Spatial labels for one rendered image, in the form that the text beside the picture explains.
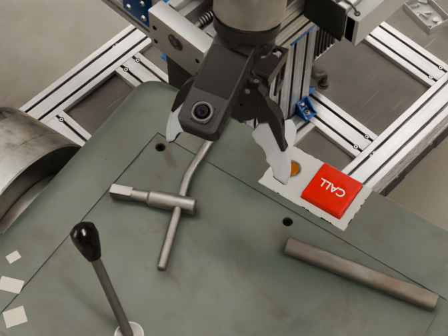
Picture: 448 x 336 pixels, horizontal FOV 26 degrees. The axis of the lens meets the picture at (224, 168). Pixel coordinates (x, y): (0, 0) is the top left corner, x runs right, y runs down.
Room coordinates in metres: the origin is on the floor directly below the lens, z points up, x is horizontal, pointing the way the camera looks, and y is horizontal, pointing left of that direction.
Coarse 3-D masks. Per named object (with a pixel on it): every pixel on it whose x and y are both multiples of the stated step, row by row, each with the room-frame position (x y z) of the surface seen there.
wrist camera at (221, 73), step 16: (224, 48) 0.64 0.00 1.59; (240, 48) 0.64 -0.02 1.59; (256, 48) 0.64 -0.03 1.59; (208, 64) 0.62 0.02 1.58; (224, 64) 0.62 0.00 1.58; (240, 64) 0.62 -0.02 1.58; (208, 80) 0.60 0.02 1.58; (224, 80) 0.60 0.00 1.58; (240, 80) 0.60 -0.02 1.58; (192, 96) 0.59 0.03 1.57; (208, 96) 0.59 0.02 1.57; (224, 96) 0.59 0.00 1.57; (192, 112) 0.57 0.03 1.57; (208, 112) 0.57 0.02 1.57; (224, 112) 0.57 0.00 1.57; (192, 128) 0.56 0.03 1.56; (208, 128) 0.55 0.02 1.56
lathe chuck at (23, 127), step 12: (0, 108) 0.84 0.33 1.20; (12, 108) 0.85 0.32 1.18; (12, 120) 0.81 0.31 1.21; (24, 120) 0.82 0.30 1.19; (36, 120) 0.84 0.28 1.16; (0, 132) 0.78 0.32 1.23; (12, 132) 0.78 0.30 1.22; (24, 132) 0.79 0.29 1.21; (36, 132) 0.79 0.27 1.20; (48, 132) 0.80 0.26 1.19; (0, 144) 0.75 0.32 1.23; (12, 144) 0.75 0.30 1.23; (0, 156) 0.73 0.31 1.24
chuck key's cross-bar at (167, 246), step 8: (208, 144) 0.73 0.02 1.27; (200, 152) 0.71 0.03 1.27; (200, 160) 0.70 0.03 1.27; (192, 168) 0.69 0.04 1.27; (184, 176) 0.68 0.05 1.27; (192, 176) 0.68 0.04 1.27; (184, 184) 0.66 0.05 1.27; (184, 192) 0.65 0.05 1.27; (176, 208) 0.63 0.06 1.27; (176, 216) 0.61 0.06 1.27; (176, 224) 0.60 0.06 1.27; (168, 232) 0.59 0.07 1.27; (176, 232) 0.59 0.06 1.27; (168, 240) 0.58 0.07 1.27; (168, 248) 0.57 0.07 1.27; (160, 256) 0.56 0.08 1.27; (168, 256) 0.56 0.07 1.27; (160, 264) 0.54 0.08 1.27
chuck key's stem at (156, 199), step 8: (112, 184) 0.66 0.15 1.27; (112, 192) 0.65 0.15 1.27; (120, 192) 0.65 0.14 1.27; (128, 192) 0.65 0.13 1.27; (136, 192) 0.65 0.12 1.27; (144, 192) 0.65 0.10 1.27; (152, 192) 0.65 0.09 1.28; (160, 192) 0.65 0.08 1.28; (128, 200) 0.64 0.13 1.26; (136, 200) 0.64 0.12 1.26; (144, 200) 0.64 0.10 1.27; (152, 200) 0.64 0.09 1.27; (160, 200) 0.64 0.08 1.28; (168, 200) 0.64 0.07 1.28; (176, 200) 0.64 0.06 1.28; (184, 200) 0.63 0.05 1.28; (192, 200) 0.64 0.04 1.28; (168, 208) 0.63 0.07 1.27; (184, 208) 0.63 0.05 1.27; (192, 208) 0.62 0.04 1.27
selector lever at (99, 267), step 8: (96, 264) 0.50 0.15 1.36; (96, 272) 0.50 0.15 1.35; (104, 272) 0.50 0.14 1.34; (104, 280) 0.49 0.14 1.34; (104, 288) 0.49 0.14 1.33; (112, 288) 0.49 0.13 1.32; (112, 296) 0.48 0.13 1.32; (112, 304) 0.48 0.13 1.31; (120, 304) 0.48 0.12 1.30; (120, 312) 0.47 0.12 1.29; (120, 320) 0.46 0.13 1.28; (120, 328) 0.46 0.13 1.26; (128, 328) 0.46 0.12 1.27; (136, 328) 0.46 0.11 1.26
